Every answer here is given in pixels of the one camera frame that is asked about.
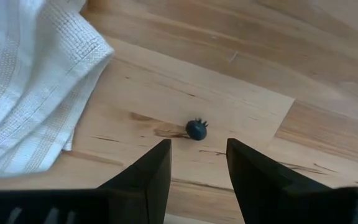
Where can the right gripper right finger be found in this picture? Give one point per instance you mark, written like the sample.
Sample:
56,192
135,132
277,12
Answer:
266,193

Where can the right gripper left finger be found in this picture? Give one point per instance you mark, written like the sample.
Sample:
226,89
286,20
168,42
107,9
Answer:
148,186

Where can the dark blue toy blueberry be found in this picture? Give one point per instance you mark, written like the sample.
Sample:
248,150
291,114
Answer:
196,130

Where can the white plaid towel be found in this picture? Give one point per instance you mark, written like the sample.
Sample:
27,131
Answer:
26,87

